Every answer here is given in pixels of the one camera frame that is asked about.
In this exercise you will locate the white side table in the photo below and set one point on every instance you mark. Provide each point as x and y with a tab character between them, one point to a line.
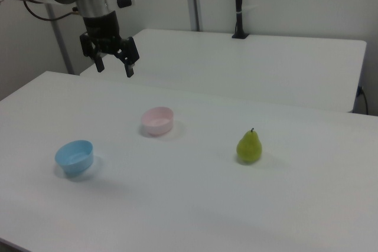
236	66

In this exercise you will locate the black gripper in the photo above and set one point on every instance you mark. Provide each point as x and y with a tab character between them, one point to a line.
102	29

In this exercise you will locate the blue plastic bowl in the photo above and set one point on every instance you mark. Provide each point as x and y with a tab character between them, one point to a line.
75	162

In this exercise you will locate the green pear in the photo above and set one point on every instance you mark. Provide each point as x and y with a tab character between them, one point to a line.
249	148

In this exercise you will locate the pink plate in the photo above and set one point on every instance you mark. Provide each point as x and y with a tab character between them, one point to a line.
156	126

